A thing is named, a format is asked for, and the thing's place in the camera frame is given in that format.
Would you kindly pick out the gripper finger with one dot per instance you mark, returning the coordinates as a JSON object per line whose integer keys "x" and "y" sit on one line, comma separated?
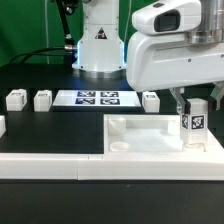
{"x": 180, "y": 102}
{"x": 217, "y": 94}

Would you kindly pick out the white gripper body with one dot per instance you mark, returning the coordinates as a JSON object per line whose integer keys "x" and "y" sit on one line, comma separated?
{"x": 177, "y": 43}

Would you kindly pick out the white square table top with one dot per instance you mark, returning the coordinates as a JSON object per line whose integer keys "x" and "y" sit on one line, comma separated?
{"x": 151, "y": 134}

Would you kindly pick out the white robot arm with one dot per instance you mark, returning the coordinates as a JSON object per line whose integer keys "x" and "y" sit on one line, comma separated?
{"x": 101, "y": 52}

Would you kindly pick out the white marker sheet with tags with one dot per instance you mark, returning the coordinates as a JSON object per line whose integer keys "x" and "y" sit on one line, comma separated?
{"x": 95, "y": 98}

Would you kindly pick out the white U-shaped fence frame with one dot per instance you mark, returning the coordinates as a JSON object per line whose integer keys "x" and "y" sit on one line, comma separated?
{"x": 70, "y": 146}

